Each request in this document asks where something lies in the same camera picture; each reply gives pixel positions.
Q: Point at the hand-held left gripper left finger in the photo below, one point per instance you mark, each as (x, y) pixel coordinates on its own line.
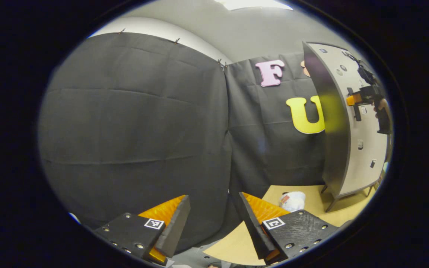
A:
(173, 230)

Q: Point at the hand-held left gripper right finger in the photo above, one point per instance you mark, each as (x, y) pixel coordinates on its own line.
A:
(253, 230)

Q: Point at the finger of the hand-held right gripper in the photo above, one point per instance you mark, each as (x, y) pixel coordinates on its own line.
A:
(354, 99)

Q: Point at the grey cabinet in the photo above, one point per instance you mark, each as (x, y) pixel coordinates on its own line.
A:
(330, 149)

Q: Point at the light grey cabinet door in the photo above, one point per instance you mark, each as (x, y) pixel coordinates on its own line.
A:
(367, 156)

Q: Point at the white fluffy ball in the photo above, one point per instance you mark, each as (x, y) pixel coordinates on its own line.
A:
(292, 201)

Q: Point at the black backdrop cloth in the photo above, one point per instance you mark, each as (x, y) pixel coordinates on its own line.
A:
(136, 130)

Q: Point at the large ceiling light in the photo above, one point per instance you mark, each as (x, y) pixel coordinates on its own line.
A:
(253, 3)

